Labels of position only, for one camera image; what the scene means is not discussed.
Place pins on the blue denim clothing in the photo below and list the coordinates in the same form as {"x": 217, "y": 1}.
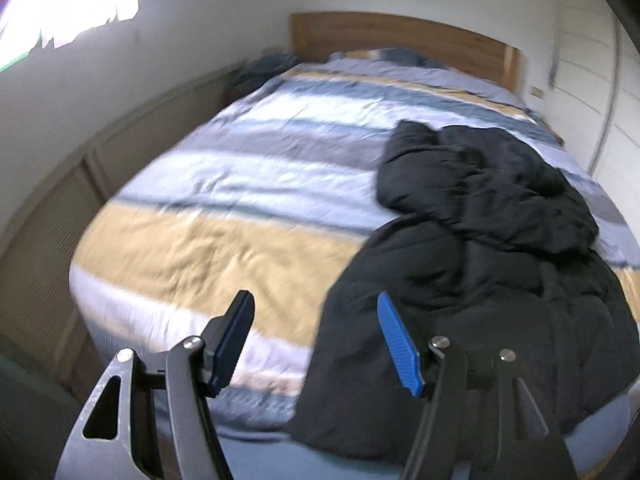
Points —
{"x": 260, "y": 69}

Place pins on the white wardrobe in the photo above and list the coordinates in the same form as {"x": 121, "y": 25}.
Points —
{"x": 590, "y": 100}

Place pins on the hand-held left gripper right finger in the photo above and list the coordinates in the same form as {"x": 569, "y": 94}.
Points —
{"x": 400, "y": 347}

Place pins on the black puffer coat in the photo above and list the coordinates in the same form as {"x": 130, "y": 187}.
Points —
{"x": 490, "y": 240}

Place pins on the beige low wall cabinet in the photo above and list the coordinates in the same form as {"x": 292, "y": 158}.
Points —
{"x": 60, "y": 220}

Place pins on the wall socket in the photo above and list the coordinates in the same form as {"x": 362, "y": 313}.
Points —
{"x": 536, "y": 92}

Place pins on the wooden headboard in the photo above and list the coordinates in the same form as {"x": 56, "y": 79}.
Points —
{"x": 400, "y": 32}

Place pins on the wooden nightstand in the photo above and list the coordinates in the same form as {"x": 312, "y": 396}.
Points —
{"x": 555, "y": 136}

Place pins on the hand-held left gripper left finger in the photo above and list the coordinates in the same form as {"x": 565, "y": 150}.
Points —
{"x": 232, "y": 345}

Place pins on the bright window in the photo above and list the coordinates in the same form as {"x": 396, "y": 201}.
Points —
{"x": 60, "y": 0}

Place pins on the bed with striped duvet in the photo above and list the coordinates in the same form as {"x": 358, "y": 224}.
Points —
{"x": 240, "y": 200}

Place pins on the dark blue pillow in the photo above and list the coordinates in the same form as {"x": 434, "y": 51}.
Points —
{"x": 395, "y": 55}

